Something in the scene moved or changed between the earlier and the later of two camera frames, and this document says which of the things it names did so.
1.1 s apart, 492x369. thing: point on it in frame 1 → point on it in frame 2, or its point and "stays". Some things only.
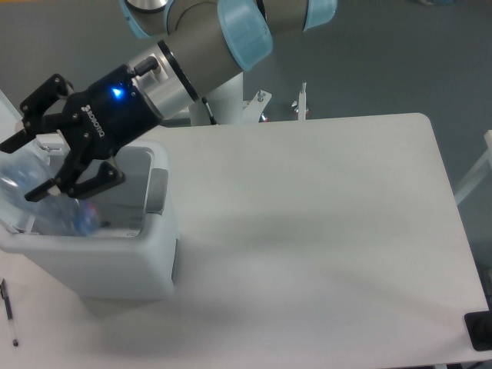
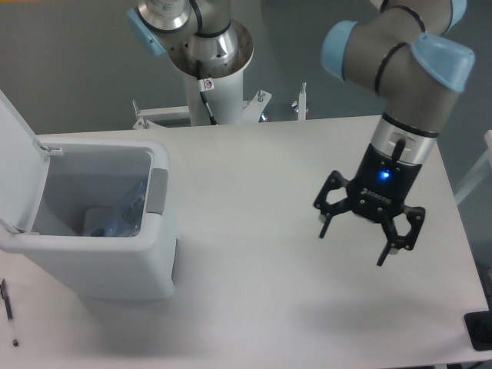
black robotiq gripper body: x=111 y=113 → x=380 y=184
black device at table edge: x=479 y=325 stays
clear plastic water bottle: x=22 y=174 → x=121 y=220
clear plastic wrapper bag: x=120 y=220 → x=98 y=221
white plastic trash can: x=133 y=254 stays
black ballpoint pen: x=9 y=310 stays
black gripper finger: x=34 y=120 → x=334 y=181
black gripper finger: x=71 y=169 → x=415 y=216
